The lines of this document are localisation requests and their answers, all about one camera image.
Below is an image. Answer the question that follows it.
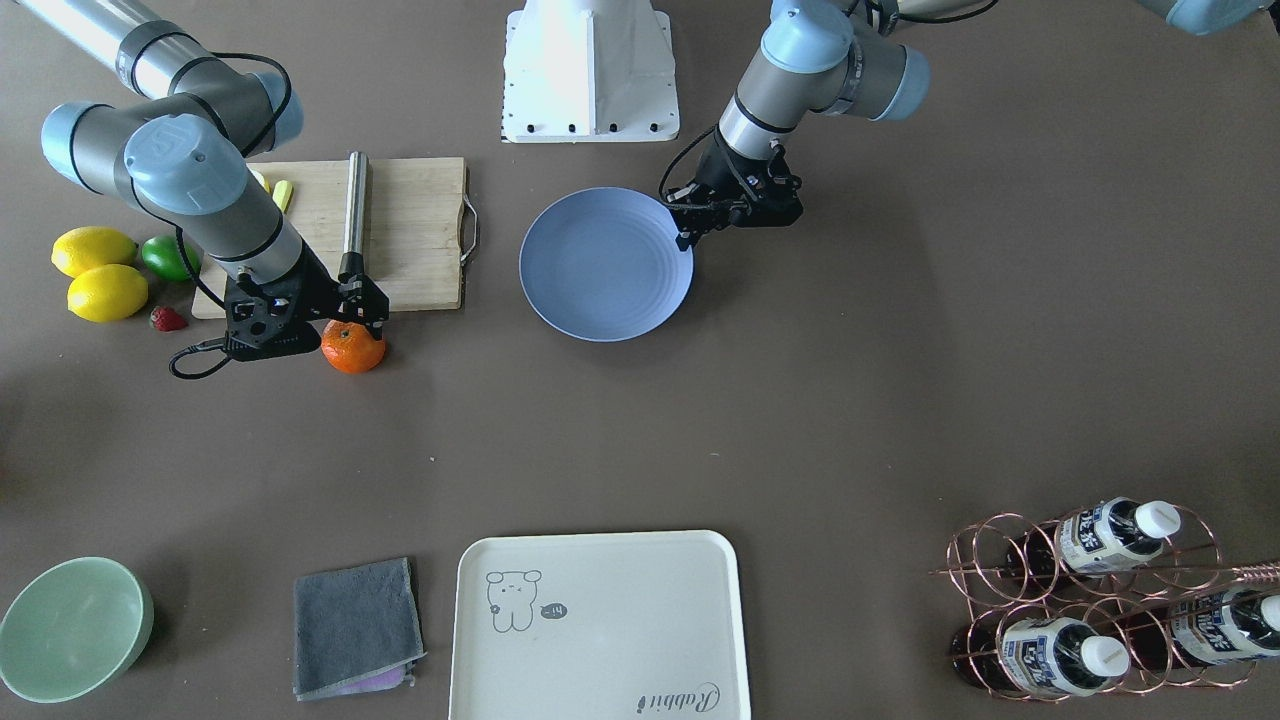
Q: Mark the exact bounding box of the yellow lemon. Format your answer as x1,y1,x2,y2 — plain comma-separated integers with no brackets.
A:
67,264,148,323
50,225,138,278

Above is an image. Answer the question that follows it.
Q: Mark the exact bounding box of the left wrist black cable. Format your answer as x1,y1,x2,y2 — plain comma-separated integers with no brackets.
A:
658,124,791,201

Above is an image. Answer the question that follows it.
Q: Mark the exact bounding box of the copper wire bottle rack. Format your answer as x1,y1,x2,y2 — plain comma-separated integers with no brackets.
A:
941,507,1277,703

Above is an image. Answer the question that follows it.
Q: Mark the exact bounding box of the dark tea bottle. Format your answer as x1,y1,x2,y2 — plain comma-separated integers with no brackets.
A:
948,618,1132,701
1000,497,1183,589
1120,588,1279,671

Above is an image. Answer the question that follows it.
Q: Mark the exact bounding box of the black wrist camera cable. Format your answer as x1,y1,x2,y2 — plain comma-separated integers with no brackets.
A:
168,53,294,380

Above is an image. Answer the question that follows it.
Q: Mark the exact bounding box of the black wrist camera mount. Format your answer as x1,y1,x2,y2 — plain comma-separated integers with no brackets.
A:
221,299,321,363

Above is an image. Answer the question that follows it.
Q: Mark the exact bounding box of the yellow plastic knife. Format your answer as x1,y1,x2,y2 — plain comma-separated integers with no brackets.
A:
271,179,294,214

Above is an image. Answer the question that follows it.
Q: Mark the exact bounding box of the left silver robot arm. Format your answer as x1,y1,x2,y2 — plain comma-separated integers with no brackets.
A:
657,1,995,252

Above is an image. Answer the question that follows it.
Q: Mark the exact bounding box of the orange mandarin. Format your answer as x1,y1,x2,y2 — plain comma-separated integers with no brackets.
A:
320,320,388,374

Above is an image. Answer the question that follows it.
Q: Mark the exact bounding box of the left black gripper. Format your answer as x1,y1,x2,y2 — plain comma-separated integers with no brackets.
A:
664,126,769,252

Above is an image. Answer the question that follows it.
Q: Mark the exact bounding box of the wooden cutting board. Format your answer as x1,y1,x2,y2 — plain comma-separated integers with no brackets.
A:
250,158,467,313

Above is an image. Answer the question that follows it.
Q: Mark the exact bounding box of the green lime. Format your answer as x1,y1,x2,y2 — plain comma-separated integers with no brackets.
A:
140,234,201,283

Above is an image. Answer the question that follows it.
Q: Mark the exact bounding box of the cream rabbit tray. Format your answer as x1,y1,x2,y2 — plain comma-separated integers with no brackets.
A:
448,530,753,719

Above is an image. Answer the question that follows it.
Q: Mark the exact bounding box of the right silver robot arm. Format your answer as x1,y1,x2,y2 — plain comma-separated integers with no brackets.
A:
26,1,389,354

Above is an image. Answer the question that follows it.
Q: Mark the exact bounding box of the steel muddler with black tip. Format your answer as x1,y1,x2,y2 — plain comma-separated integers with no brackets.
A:
338,151,369,284

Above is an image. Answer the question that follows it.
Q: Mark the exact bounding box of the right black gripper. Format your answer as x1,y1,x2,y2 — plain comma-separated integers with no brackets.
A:
223,243,390,343

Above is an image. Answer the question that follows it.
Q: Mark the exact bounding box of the lemon half slice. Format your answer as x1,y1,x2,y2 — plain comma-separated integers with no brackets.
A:
250,168,271,193

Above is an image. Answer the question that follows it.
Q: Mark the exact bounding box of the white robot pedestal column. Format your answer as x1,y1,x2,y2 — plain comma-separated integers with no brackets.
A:
500,1,681,143

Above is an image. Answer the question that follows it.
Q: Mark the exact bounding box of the red strawberry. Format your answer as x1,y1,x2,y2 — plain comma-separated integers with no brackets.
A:
148,306,189,333

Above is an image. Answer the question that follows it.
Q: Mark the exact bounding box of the mint green bowl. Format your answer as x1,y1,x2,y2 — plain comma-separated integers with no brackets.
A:
1,557,154,705

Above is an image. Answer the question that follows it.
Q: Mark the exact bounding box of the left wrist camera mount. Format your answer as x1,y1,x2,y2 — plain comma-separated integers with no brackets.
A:
735,140,803,228

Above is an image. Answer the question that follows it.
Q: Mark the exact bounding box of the blue plate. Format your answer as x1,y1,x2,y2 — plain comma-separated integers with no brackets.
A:
518,187,695,342

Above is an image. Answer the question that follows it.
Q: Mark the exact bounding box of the grey folded cloth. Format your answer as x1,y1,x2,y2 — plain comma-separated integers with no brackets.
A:
293,557,426,702

